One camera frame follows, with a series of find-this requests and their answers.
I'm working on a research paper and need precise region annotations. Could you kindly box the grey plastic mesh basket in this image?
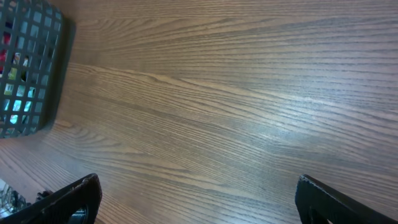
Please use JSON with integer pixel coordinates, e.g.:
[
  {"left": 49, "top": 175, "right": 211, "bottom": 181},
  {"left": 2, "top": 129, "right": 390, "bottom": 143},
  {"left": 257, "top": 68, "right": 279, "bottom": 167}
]
[{"left": 1, "top": 0, "right": 65, "bottom": 138}]

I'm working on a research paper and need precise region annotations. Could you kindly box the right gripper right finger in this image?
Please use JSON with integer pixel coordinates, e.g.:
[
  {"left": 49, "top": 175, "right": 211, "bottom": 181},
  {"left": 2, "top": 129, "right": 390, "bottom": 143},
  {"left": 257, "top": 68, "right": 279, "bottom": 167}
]
[{"left": 295, "top": 175, "right": 397, "bottom": 224}]

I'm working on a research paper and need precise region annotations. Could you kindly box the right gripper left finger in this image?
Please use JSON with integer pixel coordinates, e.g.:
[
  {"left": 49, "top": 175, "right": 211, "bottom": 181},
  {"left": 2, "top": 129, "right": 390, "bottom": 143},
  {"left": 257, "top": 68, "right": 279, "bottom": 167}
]
[{"left": 1, "top": 173, "right": 102, "bottom": 224}]

